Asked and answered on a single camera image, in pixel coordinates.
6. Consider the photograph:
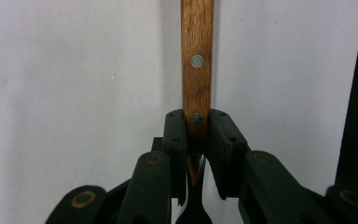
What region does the wooden-handled fork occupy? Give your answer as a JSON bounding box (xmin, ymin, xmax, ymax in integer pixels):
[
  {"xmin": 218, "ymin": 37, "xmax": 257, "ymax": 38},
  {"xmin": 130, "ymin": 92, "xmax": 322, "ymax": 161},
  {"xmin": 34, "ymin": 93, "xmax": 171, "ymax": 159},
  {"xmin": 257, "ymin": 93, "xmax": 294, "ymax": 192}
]
[{"xmin": 175, "ymin": 0, "xmax": 215, "ymax": 224}]

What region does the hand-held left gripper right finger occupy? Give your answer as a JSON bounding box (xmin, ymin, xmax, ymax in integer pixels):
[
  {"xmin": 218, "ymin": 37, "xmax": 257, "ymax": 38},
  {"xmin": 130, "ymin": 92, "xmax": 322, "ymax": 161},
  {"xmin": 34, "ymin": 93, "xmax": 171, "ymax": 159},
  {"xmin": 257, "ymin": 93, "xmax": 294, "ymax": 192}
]
[{"xmin": 207, "ymin": 108, "xmax": 250, "ymax": 200}]

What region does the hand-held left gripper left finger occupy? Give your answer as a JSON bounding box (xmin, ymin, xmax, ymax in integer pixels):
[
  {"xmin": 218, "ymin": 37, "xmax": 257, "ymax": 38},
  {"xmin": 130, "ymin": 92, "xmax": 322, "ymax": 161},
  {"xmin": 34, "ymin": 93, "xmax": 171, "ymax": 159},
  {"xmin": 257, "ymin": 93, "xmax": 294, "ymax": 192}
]
[{"xmin": 151, "ymin": 108, "xmax": 188, "ymax": 206}]

